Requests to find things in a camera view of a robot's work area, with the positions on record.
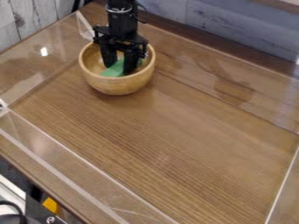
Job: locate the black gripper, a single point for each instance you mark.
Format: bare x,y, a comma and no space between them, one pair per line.
111,43

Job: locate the green rectangular block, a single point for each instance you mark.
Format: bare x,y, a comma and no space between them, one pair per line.
116,70

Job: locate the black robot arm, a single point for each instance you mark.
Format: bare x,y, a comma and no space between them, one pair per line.
119,36

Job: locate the brown wooden bowl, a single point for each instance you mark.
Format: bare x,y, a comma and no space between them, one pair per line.
111,85

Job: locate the black device with yellow label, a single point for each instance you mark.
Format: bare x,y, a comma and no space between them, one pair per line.
47,212

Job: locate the clear acrylic corner bracket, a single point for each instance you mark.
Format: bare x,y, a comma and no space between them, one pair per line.
84,27

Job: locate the clear acrylic tray wall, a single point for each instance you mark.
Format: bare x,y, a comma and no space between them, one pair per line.
84,190

